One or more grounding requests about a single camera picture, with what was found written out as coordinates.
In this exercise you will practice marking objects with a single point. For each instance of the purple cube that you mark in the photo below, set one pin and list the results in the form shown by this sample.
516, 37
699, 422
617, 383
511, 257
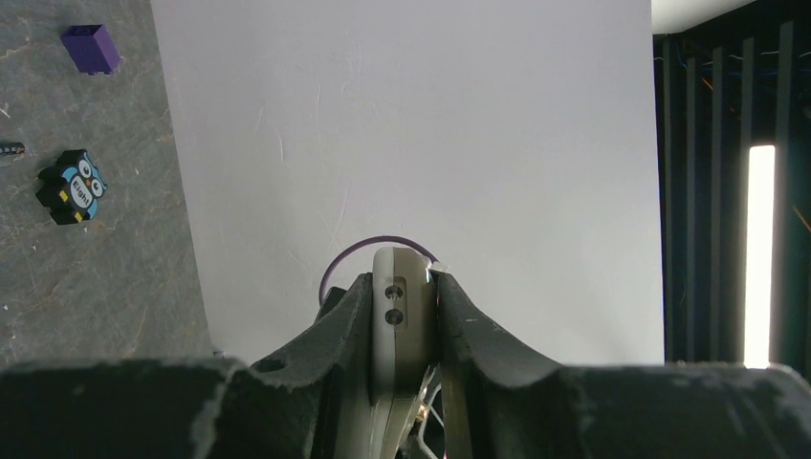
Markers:
91, 48

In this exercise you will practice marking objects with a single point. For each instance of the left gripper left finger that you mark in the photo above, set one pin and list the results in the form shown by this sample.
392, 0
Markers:
317, 384

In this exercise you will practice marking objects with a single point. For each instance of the beige remote control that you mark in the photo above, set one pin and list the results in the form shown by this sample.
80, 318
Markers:
402, 350

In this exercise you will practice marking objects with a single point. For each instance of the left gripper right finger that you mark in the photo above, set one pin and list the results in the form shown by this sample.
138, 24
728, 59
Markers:
497, 391

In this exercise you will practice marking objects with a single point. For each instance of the blue owl toy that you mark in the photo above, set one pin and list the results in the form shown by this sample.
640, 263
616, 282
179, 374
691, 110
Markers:
71, 188

